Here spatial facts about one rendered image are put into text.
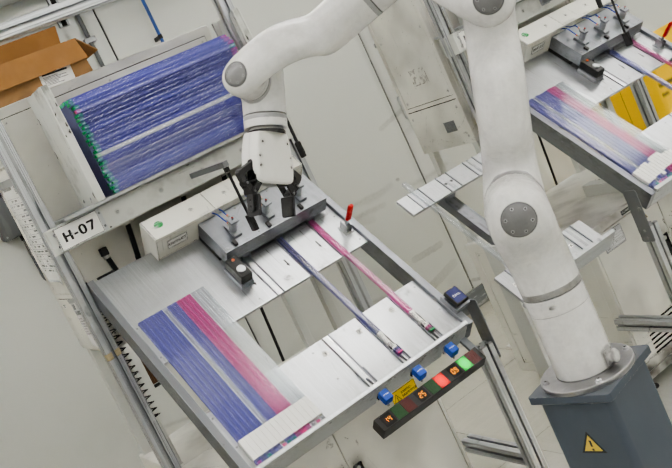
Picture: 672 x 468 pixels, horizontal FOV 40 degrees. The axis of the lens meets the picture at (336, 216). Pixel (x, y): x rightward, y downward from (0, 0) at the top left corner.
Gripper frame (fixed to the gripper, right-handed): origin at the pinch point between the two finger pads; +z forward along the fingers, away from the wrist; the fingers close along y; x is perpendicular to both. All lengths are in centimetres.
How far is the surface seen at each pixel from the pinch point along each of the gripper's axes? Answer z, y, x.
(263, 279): 10, -47, -50
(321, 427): 46, -33, -21
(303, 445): 50, -30, -24
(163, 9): -118, -133, -187
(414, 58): -66, -140, -60
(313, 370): 34, -41, -30
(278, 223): -4, -53, -50
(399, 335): 27, -61, -18
